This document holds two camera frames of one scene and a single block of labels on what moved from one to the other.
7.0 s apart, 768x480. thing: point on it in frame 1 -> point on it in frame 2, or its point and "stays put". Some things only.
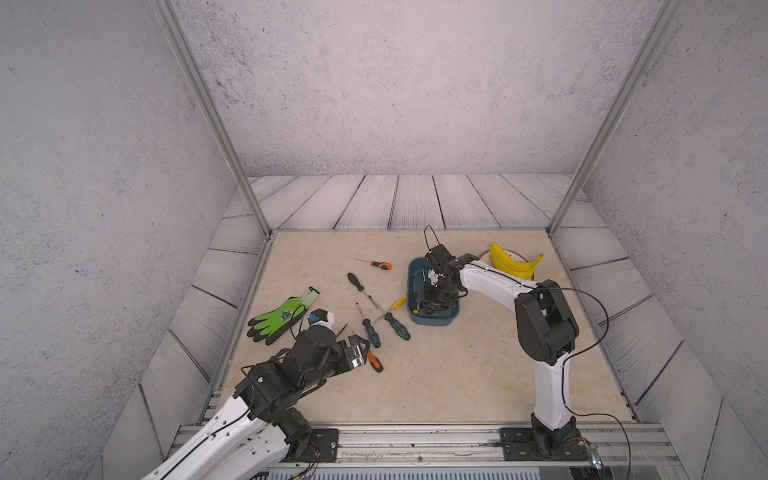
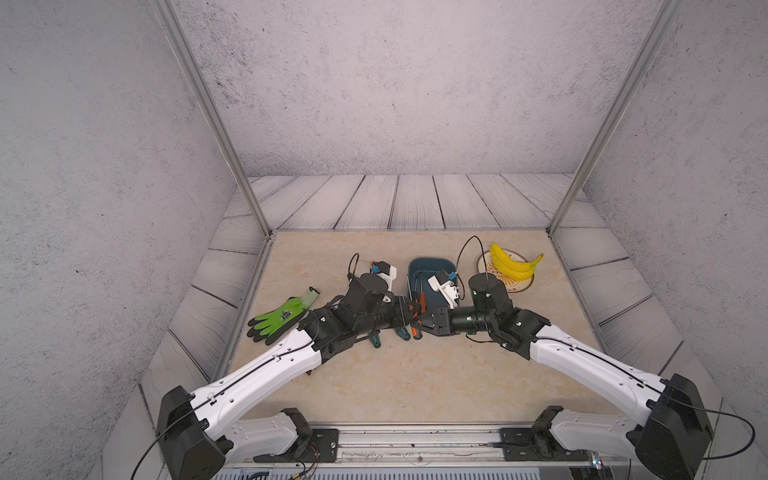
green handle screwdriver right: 398,328 stays put
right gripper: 429,301 -> 442,322
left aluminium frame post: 169,17 stays put
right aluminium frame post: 665,15 stays put
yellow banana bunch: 503,262 stays put
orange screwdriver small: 375,363 -> 417,330
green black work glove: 267,327 stays put
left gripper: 347,363 -> 402,317
